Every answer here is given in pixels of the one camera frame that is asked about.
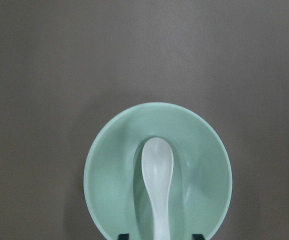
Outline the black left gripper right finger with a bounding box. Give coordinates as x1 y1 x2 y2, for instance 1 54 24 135
192 234 205 240

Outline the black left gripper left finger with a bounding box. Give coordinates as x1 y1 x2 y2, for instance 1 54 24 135
117 233 130 240

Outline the white ceramic spoon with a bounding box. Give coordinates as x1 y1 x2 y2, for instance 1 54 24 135
141 137 174 240

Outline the mint green bowl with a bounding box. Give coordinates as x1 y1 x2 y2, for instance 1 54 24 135
83 102 233 240

